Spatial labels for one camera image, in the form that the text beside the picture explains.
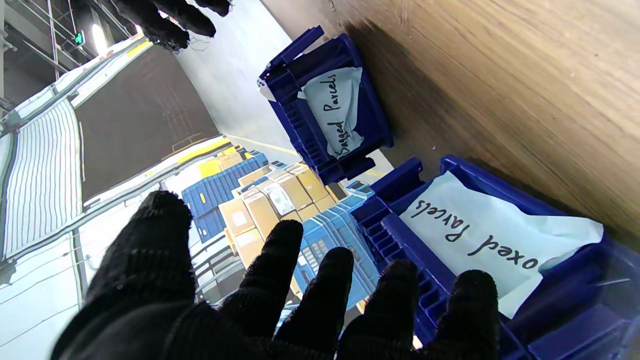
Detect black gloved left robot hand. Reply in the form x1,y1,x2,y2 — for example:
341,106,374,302
50,190,501,360

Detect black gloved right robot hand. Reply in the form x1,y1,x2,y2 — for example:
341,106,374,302
110,0,233,53

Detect printed warehouse backdrop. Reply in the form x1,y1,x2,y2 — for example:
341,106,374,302
0,0,386,360

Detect blue bin labelled bagged parcels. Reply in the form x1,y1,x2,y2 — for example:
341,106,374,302
257,26,395,187

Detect paper label bagged parcels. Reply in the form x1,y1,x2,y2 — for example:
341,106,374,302
297,66,365,161

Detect blue bin labelled boxed parcels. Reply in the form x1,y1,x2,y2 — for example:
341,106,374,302
350,154,640,360

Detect paper label boxed parcels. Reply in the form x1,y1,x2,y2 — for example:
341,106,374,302
399,171,605,320

